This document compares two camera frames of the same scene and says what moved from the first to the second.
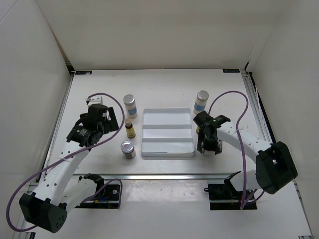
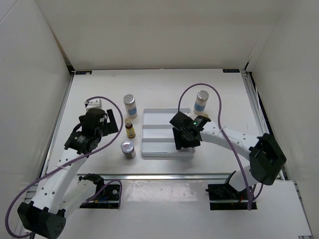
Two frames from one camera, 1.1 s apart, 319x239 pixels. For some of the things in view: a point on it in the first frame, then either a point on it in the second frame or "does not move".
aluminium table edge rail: (75, 177) does not move
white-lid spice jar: (127, 148) does not move
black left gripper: (111, 125) does not move
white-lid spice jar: (207, 153) → (190, 150)
